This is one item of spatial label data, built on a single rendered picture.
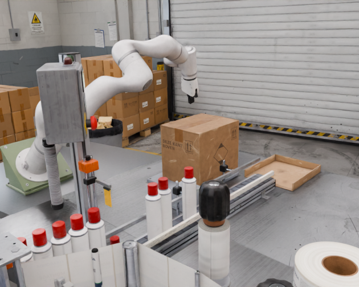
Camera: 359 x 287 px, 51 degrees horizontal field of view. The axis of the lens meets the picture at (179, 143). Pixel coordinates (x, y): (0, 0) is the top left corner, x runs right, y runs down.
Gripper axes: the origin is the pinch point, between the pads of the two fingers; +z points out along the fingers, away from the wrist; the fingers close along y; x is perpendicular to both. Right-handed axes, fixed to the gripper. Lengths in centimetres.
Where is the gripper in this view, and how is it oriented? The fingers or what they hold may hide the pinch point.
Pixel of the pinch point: (191, 99)
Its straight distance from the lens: 210.9
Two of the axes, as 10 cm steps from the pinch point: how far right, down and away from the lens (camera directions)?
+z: 0.8, 7.4, 6.7
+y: 6.3, 4.8, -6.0
